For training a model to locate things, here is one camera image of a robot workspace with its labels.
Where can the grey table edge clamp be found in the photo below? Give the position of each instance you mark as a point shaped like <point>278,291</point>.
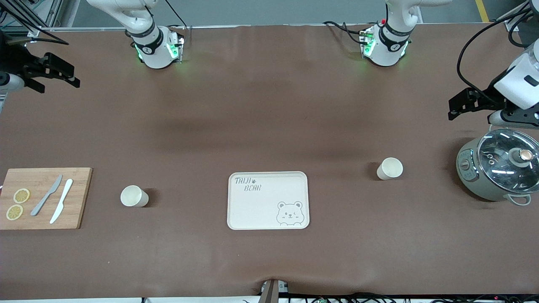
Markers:
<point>273,291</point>

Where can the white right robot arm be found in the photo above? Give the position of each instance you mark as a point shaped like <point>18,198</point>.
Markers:
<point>147,46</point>

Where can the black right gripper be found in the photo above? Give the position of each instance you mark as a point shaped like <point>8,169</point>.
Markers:
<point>17,62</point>

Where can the white bear print tray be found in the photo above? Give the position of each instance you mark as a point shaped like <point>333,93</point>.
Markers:
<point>261,210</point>

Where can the grey plastic knife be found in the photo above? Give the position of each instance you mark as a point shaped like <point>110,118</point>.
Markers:
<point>47,194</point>

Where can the yellow lemon slice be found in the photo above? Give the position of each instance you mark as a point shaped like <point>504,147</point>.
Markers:
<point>14,212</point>
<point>21,195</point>

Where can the brown table mat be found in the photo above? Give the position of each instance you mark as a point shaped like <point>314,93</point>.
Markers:
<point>269,105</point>

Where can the glass pot lid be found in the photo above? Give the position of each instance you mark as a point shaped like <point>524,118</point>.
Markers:
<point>501,162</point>

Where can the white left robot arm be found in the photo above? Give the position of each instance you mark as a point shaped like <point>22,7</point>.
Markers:
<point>389,46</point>

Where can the aluminium frame profile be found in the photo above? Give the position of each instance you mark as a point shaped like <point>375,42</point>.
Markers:
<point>50,12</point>

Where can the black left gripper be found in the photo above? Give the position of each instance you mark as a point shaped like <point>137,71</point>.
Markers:
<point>489,94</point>

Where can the bamboo cutting board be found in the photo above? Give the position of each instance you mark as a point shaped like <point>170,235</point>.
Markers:
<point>76,198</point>

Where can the white plastic knife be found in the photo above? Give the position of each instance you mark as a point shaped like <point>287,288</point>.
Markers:
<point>62,201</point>

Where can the grey electric cooking pot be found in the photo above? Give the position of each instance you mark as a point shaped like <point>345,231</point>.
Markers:
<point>469,172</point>

